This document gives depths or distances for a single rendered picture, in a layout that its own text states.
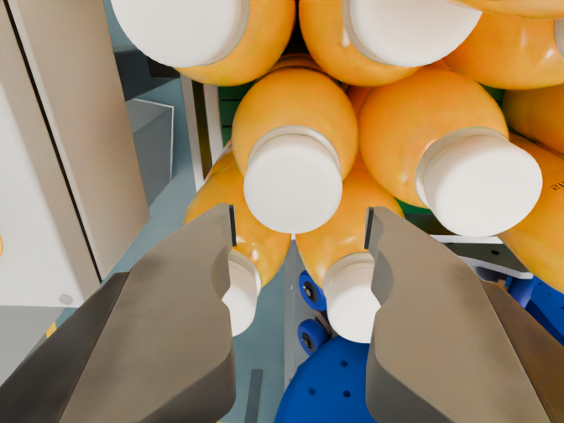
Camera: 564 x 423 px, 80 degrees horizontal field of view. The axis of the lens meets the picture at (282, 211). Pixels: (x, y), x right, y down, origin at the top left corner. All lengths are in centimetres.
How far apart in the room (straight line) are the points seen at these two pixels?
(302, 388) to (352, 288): 20
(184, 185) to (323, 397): 119
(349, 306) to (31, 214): 16
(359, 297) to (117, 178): 17
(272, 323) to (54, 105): 169
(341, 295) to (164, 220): 140
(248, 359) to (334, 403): 172
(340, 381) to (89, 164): 28
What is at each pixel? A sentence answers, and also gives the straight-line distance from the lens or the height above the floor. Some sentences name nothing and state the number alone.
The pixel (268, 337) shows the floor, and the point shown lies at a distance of 190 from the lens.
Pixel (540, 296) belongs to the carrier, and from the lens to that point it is 98.
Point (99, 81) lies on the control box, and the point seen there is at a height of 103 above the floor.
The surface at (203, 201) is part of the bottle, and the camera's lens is 21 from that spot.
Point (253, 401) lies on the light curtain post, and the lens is 201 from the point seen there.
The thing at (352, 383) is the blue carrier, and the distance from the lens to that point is 36.
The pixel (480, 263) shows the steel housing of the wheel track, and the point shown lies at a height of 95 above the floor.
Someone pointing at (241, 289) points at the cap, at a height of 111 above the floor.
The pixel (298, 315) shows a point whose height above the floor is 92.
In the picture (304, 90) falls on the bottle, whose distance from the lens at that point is 17.
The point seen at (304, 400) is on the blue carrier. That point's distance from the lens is 34.
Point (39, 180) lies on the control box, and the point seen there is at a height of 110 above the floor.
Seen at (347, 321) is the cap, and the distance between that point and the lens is 18.
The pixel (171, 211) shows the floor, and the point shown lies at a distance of 151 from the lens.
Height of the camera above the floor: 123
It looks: 61 degrees down
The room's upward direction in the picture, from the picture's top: 175 degrees counter-clockwise
